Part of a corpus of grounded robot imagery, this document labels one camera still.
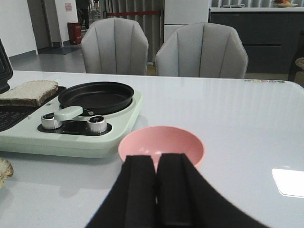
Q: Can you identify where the person in background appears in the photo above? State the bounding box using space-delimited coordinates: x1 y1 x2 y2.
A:
76 0 90 29

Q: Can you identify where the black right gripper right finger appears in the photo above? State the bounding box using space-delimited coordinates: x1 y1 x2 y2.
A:
157 153 264 228

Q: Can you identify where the pink plastic bowl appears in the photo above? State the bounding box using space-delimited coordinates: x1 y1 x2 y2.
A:
118 126 206 169

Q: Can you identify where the silver control knob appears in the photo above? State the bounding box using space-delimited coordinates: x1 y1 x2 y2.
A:
41 113 63 130
87 115 107 133

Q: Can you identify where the right silver control knob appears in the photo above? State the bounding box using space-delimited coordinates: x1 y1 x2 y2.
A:
87 115 107 133

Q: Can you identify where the olive cushion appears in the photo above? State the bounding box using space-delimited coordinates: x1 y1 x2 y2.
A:
294 57 304 73

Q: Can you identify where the bread slice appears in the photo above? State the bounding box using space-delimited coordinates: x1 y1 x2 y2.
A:
0 158 14 188
0 80 58 107

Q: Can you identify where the mint green breakfast maker base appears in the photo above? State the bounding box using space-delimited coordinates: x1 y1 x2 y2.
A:
0 91 143 158

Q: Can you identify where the right grey upholstered chair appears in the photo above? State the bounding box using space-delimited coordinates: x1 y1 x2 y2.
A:
155 23 248 79

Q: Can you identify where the left grey upholstered chair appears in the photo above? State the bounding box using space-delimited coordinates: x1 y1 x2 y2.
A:
81 18 149 76

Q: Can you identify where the left silver control knob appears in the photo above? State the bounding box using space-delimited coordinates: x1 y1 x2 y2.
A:
41 113 63 130

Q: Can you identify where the red barrier belt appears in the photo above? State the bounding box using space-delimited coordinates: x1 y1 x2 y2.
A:
105 10 161 16

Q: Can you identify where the dark grey counter cabinet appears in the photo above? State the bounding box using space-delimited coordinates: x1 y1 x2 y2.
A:
209 7 304 74

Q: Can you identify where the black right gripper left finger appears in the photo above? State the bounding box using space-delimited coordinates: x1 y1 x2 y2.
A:
86 155 156 228

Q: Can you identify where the black round frying pan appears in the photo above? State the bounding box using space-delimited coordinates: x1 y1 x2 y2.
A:
54 82 134 121

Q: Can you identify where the fruit plate on counter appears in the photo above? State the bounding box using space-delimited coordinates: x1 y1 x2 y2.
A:
272 0 298 8

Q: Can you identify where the white refrigerator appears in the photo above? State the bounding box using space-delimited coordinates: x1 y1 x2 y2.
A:
164 0 210 41

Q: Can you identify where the red trash bin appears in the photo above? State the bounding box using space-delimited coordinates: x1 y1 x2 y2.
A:
67 22 82 45

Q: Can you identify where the grey upholstered chair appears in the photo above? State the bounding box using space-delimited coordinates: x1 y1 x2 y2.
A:
155 23 248 79
81 18 149 76

